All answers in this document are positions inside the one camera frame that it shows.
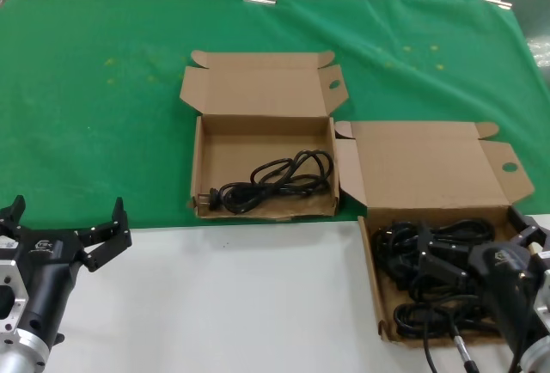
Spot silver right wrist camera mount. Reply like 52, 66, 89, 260
532, 260, 550, 336

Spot open brown cardboard box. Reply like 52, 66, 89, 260
179, 49, 348, 222
333, 121, 550, 345

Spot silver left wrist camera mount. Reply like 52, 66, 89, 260
0, 260, 31, 342

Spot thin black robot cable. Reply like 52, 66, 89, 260
423, 310, 436, 373

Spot silver metal cable connector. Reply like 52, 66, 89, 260
449, 310, 479, 373

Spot green table cloth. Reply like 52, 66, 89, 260
0, 0, 550, 230

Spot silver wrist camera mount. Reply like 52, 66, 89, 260
532, 260, 550, 336
0, 260, 31, 342

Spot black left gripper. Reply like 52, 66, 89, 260
0, 194, 132, 345

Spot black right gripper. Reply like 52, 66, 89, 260
416, 205, 550, 355

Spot clear plastic bag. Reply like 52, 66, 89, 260
527, 24, 550, 73

